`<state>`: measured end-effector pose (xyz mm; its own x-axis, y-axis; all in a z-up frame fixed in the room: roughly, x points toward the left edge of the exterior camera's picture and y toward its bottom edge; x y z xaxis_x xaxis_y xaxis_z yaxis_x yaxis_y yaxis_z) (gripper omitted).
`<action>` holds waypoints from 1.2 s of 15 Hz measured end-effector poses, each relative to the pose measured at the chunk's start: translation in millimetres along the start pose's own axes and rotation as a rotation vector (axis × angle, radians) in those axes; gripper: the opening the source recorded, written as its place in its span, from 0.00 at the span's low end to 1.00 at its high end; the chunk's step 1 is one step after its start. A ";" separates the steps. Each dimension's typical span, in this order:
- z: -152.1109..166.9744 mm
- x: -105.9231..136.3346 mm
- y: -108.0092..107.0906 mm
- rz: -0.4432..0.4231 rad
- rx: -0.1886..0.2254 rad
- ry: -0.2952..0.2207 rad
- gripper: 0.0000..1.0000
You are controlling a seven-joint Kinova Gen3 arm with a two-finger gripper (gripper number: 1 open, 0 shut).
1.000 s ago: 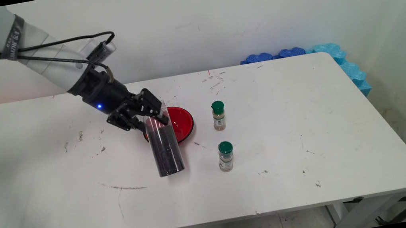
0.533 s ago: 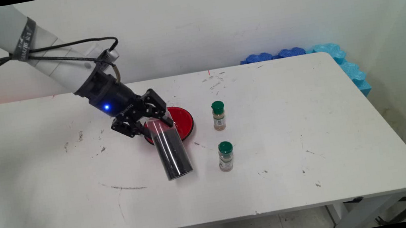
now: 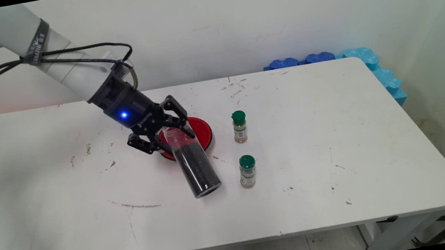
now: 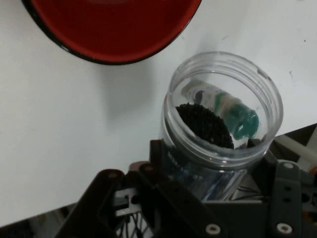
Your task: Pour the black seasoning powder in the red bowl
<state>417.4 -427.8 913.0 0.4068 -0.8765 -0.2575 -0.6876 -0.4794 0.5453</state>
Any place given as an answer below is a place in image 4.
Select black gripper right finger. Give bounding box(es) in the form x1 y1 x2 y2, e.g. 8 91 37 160
248 138 317 238

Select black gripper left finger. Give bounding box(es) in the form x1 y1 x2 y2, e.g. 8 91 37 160
56 140 228 238

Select small black beads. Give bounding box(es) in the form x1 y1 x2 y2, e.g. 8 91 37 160
175 103 235 149

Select clear plastic jar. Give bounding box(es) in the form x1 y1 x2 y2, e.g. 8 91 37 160
158 51 284 201

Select green cap spice bottle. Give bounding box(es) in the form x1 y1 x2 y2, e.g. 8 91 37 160
182 80 260 141

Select red bowl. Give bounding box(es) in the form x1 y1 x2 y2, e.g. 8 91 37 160
21 0 203 65

